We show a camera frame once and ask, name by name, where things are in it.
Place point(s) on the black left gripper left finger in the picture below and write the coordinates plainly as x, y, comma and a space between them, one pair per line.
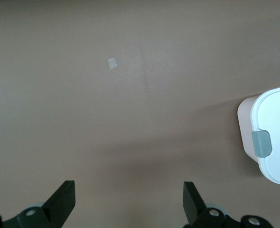
59, 204

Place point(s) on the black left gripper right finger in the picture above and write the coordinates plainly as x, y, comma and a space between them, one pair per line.
194, 206

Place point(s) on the pale pink plastic storage box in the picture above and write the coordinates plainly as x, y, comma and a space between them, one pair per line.
245, 123

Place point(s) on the small square tape piece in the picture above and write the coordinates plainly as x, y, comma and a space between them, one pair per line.
112, 63

